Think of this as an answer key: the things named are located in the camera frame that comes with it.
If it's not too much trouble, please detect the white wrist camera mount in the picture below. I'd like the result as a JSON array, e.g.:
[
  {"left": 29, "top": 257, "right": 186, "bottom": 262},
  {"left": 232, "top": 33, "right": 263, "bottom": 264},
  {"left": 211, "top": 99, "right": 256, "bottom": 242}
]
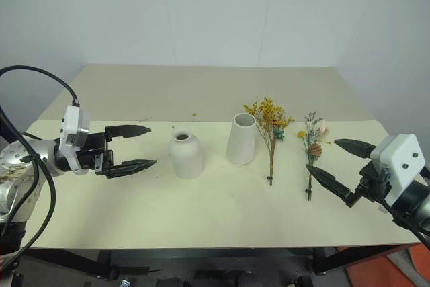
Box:
[
  {"left": 370, "top": 133, "right": 428, "bottom": 208},
  {"left": 58, "top": 104, "right": 91, "bottom": 175}
]

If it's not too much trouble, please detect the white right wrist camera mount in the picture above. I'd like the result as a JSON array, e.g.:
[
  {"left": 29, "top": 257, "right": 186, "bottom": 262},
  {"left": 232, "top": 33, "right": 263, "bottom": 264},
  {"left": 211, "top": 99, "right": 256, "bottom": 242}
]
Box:
[{"left": 370, "top": 133, "right": 428, "bottom": 208}]

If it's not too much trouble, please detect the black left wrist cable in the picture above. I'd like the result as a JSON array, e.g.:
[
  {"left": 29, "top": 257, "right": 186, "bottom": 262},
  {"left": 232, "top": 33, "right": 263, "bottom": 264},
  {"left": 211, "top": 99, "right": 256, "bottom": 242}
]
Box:
[{"left": 0, "top": 65, "right": 82, "bottom": 108}]

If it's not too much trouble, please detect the black metal table frame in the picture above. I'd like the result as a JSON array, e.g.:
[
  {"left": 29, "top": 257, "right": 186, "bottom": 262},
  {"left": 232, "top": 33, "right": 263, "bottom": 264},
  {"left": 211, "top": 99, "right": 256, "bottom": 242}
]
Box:
[{"left": 18, "top": 242, "right": 423, "bottom": 287}]

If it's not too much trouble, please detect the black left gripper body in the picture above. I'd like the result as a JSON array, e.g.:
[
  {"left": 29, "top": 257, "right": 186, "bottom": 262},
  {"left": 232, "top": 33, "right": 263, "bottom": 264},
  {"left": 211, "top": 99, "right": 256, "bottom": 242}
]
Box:
[{"left": 77, "top": 132, "right": 116, "bottom": 177}]

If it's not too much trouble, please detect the mixed pastel dried flower bouquet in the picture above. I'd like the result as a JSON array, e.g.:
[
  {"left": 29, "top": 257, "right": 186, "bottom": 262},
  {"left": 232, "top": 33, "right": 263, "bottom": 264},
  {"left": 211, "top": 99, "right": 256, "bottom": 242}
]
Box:
[{"left": 296, "top": 110, "right": 334, "bottom": 202}]

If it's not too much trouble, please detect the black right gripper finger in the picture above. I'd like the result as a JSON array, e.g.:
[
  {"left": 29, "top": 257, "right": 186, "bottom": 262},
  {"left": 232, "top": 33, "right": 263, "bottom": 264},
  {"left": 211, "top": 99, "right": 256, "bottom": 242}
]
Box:
[
  {"left": 306, "top": 164, "right": 354, "bottom": 201},
  {"left": 333, "top": 138, "right": 377, "bottom": 160}
]

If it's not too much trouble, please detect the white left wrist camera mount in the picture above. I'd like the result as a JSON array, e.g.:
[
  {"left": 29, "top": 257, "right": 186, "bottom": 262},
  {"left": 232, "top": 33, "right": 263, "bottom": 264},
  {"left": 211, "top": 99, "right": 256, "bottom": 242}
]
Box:
[{"left": 58, "top": 104, "right": 91, "bottom": 175}]

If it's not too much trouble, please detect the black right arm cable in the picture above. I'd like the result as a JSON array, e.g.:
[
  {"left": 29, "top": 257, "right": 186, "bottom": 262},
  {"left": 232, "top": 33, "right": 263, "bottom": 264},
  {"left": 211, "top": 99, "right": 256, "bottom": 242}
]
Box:
[{"left": 378, "top": 198, "right": 430, "bottom": 248}]

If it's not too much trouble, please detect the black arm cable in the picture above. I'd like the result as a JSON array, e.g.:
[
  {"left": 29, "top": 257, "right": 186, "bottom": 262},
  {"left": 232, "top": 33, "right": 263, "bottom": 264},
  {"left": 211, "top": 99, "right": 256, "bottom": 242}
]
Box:
[
  {"left": 0, "top": 104, "right": 57, "bottom": 270},
  {"left": 378, "top": 198, "right": 430, "bottom": 248}
]

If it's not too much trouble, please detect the orange floor mat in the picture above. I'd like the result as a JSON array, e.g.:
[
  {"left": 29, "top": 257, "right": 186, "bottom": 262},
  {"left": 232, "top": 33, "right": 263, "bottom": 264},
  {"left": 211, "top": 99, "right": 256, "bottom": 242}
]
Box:
[{"left": 345, "top": 242, "right": 430, "bottom": 287}]

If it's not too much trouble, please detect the white bottle-shaped ceramic vase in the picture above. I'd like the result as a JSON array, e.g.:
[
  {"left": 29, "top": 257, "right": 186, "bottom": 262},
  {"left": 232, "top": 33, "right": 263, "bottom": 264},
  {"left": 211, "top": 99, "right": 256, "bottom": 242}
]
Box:
[{"left": 168, "top": 130, "right": 204, "bottom": 181}]

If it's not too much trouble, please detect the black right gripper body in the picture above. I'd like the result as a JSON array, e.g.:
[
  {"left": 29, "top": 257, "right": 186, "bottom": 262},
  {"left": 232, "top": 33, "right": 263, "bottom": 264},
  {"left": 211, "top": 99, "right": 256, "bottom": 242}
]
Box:
[{"left": 344, "top": 160, "right": 393, "bottom": 209}]

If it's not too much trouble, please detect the white tapered ceramic vase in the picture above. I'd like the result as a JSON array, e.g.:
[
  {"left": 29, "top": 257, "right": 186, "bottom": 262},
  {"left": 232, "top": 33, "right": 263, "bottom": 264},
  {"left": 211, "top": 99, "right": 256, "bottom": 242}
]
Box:
[{"left": 226, "top": 112, "right": 258, "bottom": 166}]

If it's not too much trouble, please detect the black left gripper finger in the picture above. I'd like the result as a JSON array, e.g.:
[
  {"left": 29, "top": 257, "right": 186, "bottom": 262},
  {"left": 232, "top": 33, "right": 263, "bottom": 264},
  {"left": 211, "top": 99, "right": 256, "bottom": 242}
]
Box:
[
  {"left": 104, "top": 124, "right": 153, "bottom": 143},
  {"left": 106, "top": 159, "right": 158, "bottom": 179}
]

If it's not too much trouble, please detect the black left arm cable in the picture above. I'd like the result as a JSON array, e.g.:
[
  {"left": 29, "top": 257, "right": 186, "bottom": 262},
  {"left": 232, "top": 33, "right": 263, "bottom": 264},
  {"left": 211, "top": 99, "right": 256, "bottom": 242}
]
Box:
[{"left": 0, "top": 104, "right": 57, "bottom": 270}]

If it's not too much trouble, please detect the yellow dried flower bouquet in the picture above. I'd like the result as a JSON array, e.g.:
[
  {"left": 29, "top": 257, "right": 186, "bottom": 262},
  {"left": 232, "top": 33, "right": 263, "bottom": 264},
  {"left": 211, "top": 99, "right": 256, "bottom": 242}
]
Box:
[{"left": 243, "top": 97, "right": 296, "bottom": 188}]

